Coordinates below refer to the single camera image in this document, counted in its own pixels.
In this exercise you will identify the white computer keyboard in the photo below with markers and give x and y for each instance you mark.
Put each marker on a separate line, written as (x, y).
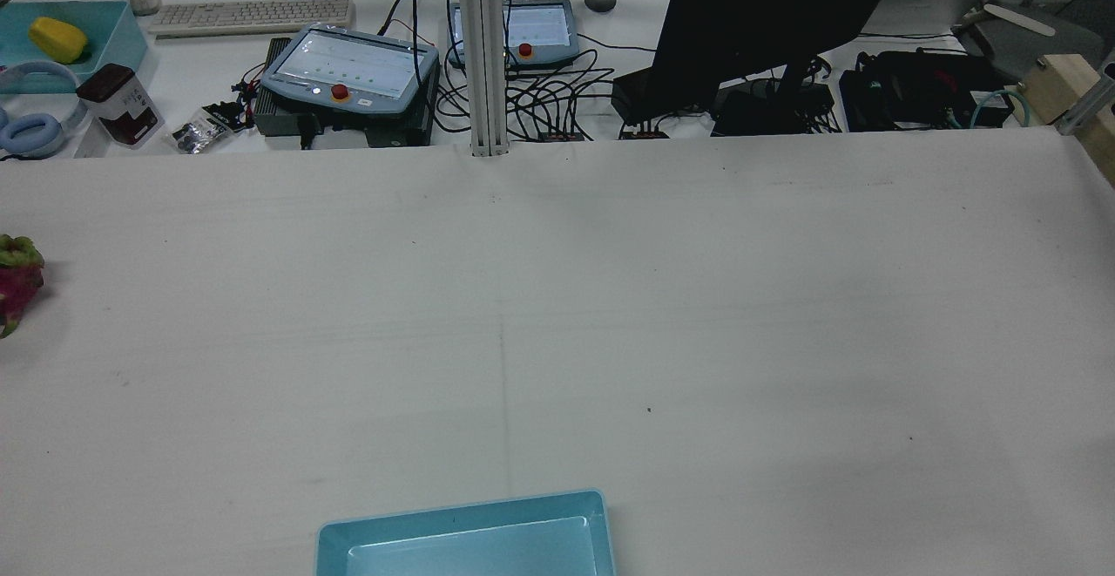
(253, 16)

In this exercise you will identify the pink green dragon fruit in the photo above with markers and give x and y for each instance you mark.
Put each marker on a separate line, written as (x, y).
(17, 280)

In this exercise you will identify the yellow fruit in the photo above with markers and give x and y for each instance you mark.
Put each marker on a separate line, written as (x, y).
(57, 39)

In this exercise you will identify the white box dark lid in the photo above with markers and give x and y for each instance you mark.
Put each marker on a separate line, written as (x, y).
(122, 110)

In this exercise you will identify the light blue plastic bin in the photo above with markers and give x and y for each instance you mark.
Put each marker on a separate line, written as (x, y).
(470, 541)
(113, 36)

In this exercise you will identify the silver laptop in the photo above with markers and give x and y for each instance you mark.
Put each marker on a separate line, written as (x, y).
(941, 1)

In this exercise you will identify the black computer monitor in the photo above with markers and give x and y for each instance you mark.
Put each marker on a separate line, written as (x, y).
(766, 10)

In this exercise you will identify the grey office chair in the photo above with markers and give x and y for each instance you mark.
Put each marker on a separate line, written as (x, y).
(1037, 36)

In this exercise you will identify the light blue headphones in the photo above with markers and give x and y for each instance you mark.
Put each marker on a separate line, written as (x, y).
(26, 132)

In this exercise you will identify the aluminium profile post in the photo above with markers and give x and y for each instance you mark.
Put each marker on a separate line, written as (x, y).
(483, 53)

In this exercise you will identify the clear bag of black parts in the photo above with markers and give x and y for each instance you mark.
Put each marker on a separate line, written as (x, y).
(199, 132)

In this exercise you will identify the grey-blue robot teach pendant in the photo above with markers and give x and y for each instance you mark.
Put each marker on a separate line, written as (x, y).
(348, 71)
(544, 31)

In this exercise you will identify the wooden block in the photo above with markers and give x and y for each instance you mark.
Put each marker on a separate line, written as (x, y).
(1067, 88)

